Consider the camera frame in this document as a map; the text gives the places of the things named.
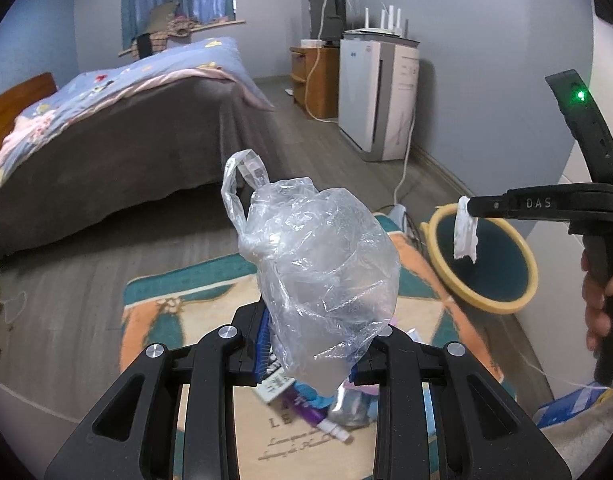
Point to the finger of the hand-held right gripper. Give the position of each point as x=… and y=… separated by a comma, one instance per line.
x=486, y=206

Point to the white power strip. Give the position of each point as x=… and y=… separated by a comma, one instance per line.
x=399, y=212

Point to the purple tube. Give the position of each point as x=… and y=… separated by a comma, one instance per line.
x=301, y=407

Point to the wooden headboard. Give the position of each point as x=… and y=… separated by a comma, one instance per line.
x=16, y=100

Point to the blue printed blanket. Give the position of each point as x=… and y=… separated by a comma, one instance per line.
x=111, y=85

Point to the white router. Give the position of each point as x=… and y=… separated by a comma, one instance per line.
x=381, y=32

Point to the blue wrapper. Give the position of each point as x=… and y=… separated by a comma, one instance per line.
x=314, y=397

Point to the black monitor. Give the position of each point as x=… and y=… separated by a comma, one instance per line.
x=326, y=10

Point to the bed with brown cover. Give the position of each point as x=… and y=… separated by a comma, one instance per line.
x=136, y=150

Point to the white printed carton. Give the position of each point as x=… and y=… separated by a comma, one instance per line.
x=276, y=387

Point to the white fleece cloth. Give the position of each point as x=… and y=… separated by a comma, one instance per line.
x=581, y=445

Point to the patterned teal orange rug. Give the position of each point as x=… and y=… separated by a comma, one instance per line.
x=201, y=285

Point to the white air purifier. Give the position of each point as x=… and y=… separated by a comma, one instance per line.
x=361, y=95

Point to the blue cardboard box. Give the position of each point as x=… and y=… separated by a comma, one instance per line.
x=566, y=405

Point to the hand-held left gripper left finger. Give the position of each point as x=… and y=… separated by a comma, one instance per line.
x=260, y=355

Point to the small white box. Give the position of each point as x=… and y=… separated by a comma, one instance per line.
x=311, y=43

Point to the person's right hand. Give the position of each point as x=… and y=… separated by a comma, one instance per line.
x=594, y=310

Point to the yellow-rimmed teal trash bin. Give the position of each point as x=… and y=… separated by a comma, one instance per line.
x=496, y=280

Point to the pile of clothes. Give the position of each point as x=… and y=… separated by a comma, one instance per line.
x=179, y=27

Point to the wooden window sill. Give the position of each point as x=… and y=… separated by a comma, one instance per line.
x=226, y=22

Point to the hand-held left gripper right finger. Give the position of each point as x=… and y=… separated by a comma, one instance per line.
x=386, y=360

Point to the wooden cabinet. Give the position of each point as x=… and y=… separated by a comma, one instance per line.
x=326, y=80

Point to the clear plastic bag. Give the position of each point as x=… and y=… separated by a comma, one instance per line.
x=316, y=270

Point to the silver packet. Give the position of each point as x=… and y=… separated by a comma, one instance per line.
x=349, y=407

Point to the white tissue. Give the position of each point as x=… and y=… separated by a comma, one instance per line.
x=464, y=235

